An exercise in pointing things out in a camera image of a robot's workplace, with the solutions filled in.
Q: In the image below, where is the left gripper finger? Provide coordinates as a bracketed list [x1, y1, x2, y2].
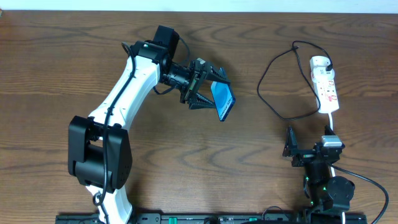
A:
[188, 93, 216, 110]
[205, 62, 231, 84]

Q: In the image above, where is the white power strip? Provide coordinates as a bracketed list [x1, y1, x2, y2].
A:
[311, 67, 340, 114]

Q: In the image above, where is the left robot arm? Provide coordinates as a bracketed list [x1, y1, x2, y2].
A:
[55, 26, 236, 223]

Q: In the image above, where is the black USB charging cable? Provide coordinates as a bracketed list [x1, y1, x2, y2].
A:
[256, 40, 334, 121]

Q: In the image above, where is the white USB wall charger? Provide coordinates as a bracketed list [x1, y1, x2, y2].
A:
[310, 55, 333, 72]

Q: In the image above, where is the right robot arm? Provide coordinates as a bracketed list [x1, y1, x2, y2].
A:
[282, 126, 355, 223]

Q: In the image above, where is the blue screen Galaxy smartphone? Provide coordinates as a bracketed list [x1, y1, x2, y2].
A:
[211, 81, 236, 122]

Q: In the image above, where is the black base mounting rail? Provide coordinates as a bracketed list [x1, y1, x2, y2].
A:
[55, 212, 368, 224]

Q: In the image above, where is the black right camera cable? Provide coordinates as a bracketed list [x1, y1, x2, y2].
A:
[329, 164, 390, 224]

